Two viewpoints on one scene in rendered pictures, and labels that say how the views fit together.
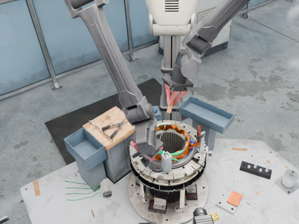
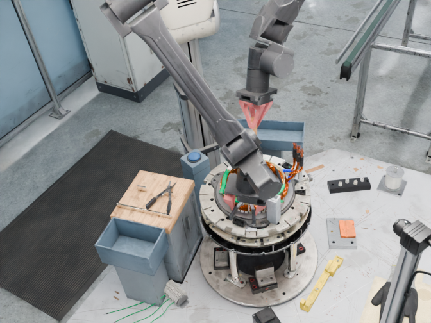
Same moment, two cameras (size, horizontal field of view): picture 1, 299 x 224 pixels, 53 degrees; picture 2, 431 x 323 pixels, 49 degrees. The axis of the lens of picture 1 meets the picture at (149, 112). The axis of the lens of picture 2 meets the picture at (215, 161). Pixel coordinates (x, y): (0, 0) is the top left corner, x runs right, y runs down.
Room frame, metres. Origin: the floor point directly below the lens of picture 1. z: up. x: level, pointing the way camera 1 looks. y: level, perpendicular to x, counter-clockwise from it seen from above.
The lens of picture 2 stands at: (0.01, 0.41, 2.10)
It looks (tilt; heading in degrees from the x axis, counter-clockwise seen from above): 42 degrees down; 336
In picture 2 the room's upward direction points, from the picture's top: 7 degrees counter-clockwise
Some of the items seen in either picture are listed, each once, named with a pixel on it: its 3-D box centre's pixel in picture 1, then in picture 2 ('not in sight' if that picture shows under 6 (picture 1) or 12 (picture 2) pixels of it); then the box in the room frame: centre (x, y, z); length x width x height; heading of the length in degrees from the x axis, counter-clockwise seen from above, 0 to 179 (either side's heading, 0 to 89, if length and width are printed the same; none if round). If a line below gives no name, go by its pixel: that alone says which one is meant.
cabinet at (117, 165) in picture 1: (115, 146); (161, 229); (1.00, 0.18, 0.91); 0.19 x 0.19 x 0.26; 41
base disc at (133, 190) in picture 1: (167, 186); (258, 253); (0.82, -0.07, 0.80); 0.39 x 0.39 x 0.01
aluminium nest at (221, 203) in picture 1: (229, 199); (341, 232); (0.74, -0.35, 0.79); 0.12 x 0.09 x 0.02; 145
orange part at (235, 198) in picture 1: (234, 198); (347, 229); (0.74, -0.37, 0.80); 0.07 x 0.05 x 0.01; 145
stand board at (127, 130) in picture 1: (111, 126); (154, 200); (1.00, 0.18, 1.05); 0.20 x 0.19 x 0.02; 131
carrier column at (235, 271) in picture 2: (142, 184); (233, 261); (0.77, 0.05, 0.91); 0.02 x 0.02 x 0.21
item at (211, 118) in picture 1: (204, 130); (268, 160); (1.07, -0.28, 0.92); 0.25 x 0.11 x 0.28; 49
